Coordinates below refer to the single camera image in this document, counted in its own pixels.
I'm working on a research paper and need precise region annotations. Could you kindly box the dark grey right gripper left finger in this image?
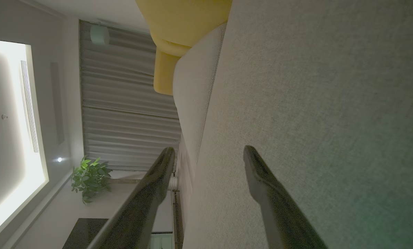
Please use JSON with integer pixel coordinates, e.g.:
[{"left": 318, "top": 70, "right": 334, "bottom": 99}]
[{"left": 87, "top": 147, "right": 176, "bottom": 249}]

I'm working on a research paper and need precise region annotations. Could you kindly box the black flat television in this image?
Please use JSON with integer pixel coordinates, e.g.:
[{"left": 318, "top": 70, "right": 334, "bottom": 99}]
[{"left": 63, "top": 218, "right": 109, "bottom": 249}]

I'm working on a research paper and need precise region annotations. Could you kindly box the pale green round fixture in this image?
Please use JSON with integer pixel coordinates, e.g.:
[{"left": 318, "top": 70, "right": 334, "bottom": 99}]
[{"left": 90, "top": 24, "right": 110, "bottom": 46}]

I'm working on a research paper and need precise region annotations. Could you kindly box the grey and mint TV cabinet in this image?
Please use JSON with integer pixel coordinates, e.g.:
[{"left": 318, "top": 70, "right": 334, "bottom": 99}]
[{"left": 150, "top": 190, "right": 180, "bottom": 249}]

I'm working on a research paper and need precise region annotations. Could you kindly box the green potted tree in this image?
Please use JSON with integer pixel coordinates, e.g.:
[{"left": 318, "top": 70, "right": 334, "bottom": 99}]
[{"left": 71, "top": 156, "right": 169, "bottom": 204}]

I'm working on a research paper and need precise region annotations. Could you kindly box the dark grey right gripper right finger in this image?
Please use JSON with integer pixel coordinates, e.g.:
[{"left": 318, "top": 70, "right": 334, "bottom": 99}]
[{"left": 243, "top": 145, "right": 328, "bottom": 249}]

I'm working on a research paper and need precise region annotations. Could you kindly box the grey chaise seat cushion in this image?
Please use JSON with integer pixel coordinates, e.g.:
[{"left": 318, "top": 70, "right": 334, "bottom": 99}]
[{"left": 182, "top": 0, "right": 413, "bottom": 249}]

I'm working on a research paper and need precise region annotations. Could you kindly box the long grey sofa seat cushion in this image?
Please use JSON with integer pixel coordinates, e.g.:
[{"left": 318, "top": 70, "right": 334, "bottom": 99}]
[{"left": 173, "top": 22, "right": 227, "bottom": 194}]

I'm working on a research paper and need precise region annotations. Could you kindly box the grey pleated curtain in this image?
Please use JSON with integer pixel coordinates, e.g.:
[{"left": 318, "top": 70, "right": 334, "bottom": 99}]
[{"left": 79, "top": 20, "right": 181, "bottom": 172}]

